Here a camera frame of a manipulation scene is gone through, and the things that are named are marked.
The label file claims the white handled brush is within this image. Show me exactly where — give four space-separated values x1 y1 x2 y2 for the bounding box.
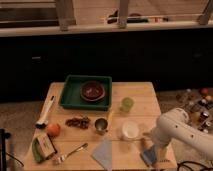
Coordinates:
35 96 55 129

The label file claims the green cucumber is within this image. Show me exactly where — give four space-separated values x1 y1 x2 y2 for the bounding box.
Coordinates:
32 139 44 164

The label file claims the green plastic cup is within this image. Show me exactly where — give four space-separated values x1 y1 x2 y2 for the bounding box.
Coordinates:
121 97 134 113

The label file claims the black stand left edge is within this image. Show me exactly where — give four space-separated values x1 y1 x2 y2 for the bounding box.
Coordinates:
0 129 11 171

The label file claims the brown dried chili bunch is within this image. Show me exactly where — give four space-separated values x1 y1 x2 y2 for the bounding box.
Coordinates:
65 117 90 129

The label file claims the black cable on floor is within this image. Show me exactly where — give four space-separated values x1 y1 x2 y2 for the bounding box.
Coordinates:
176 160 213 171

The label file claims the blue sponge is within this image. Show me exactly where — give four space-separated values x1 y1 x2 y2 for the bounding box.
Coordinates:
140 145 157 166

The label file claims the dark red bowl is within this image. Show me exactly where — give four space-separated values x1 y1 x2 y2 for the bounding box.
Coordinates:
80 81 105 102

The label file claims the bottles cluster on floor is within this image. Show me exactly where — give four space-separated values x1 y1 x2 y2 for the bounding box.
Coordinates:
176 88 213 133

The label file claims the orange fruit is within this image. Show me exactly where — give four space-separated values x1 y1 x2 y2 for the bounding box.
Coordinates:
47 123 61 137

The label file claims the blue folded cloth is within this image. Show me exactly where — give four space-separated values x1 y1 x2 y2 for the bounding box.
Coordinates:
91 138 112 171

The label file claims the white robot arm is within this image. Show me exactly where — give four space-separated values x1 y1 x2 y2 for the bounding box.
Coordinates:
151 108 213 160

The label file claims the yellow wooden stick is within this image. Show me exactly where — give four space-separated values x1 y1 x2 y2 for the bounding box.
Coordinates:
107 111 113 130

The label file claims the silver metal fork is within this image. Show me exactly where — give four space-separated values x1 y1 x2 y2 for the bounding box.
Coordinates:
52 143 88 165

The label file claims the wooden table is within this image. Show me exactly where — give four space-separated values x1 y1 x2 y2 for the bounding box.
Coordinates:
23 81 178 171

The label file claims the green plastic tray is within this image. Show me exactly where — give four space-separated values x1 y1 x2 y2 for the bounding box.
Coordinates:
59 75 112 111

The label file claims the small metal cup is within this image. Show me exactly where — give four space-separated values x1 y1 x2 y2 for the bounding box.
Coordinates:
95 118 108 135

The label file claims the white plastic cup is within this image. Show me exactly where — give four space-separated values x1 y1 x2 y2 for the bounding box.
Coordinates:
121 121 139 140

